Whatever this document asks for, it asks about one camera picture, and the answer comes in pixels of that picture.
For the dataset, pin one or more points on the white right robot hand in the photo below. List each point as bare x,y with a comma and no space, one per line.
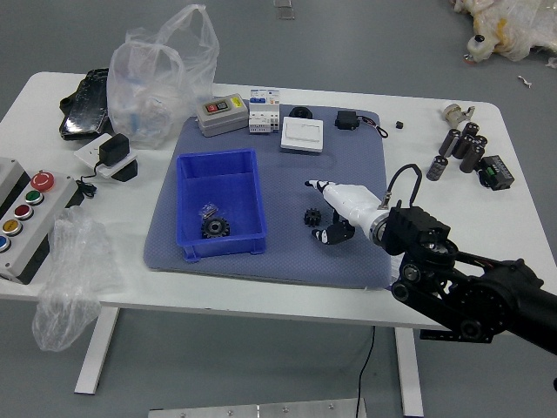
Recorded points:
352,202

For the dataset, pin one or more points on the small black gear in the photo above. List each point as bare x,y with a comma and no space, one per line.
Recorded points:
312,217

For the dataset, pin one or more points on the big black gear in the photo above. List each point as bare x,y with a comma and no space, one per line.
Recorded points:
215,228

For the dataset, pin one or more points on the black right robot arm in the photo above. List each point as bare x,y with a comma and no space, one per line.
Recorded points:
487,291

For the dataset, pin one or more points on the blue plastic box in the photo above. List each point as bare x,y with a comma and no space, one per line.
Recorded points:
217,183

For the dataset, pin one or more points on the grey push-button control box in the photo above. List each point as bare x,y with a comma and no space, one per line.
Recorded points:
26,248

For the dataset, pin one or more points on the blue-grey mat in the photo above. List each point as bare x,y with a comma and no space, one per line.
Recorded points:
287,183

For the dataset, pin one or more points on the tiny black cube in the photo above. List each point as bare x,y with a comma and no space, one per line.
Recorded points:
399,125

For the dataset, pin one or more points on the grey sleeved cylindrical capacitor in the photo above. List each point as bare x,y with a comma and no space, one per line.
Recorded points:
437,168

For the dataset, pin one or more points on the black round part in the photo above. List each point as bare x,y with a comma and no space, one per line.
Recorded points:
301,112

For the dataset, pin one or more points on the black cylindrical capacitor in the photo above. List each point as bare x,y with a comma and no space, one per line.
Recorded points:
480,141
472,158
463,146
470,129
449,142

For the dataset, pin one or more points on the white circuit breaker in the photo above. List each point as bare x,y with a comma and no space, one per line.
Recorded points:
263,113

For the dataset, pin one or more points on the white ceramic lamp socket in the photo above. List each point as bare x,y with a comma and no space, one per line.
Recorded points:
454,114

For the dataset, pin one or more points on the small clear screw bag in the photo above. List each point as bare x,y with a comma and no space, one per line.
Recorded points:
208,210

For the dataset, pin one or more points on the black module green terminals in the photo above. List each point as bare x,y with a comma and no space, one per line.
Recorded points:
498,173

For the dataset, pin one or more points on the black table control panel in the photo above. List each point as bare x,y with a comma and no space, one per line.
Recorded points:
431,335

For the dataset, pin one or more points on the white table leg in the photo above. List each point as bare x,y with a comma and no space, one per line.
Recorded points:
98,348
411,374

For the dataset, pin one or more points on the metal floor fitting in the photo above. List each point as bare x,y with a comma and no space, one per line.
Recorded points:
285,9

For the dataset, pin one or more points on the white floor scrap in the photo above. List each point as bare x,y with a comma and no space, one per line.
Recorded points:
552,62
525,81

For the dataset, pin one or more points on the black block under socket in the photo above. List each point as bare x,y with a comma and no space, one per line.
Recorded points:
128,172

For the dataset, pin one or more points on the large clear plastic bag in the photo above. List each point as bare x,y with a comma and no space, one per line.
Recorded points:
148,100

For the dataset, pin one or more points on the plastic-wrapped plush toy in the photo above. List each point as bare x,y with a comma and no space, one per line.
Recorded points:
509,26

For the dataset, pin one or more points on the black power adapter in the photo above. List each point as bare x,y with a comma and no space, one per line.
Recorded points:
114,149

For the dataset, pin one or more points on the black plastic tray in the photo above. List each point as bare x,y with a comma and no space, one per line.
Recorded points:
85,109

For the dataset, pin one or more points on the crumpled clear plastic wrap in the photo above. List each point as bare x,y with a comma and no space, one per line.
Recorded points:
69,278

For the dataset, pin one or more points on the white wall switch panel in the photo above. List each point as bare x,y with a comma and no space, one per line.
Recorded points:
302,134

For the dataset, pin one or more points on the grey two-button switch box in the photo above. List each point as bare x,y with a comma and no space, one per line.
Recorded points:
222,115

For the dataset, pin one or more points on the white wall socket plate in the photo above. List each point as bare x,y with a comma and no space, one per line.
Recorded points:
87,154

